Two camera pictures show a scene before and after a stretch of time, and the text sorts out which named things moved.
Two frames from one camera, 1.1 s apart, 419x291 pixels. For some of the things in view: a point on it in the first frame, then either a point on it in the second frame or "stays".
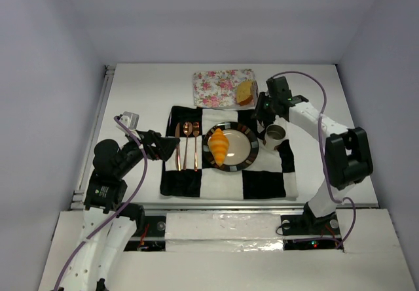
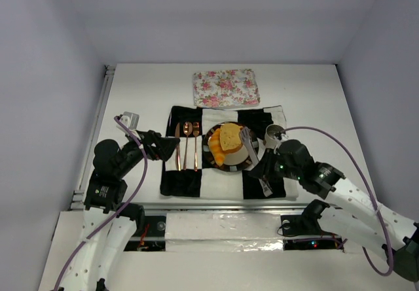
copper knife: (177, 148) stays
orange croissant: (218, 143) stays
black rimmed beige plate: (243, 150) stays
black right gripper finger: (262, 110) -> (264, 167)
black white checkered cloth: (271, 174) stays
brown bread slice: (243, 96) -> (230, 137)
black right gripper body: (262, 108) -> (268, 161)
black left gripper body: (152, 144) stays
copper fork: (196, 131) stays
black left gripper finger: (149, 137) stays
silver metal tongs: (260, 127) -> (246, 136)
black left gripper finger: (165, 147) stays
